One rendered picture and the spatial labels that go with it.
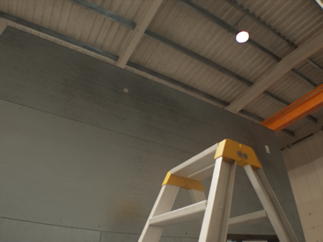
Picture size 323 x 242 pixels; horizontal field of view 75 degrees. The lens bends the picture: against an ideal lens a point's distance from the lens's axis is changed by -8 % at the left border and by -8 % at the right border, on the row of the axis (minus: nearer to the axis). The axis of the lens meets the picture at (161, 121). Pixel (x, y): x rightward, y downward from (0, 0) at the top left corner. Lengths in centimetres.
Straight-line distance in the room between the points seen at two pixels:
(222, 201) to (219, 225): 8
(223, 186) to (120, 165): 73
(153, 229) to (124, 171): 50
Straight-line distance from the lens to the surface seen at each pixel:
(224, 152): 74
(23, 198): 117
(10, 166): 121
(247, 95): 955
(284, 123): 954
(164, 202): 93
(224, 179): 73
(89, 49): 791
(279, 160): 248
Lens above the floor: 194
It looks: 34 degrees up
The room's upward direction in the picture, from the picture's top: straight up
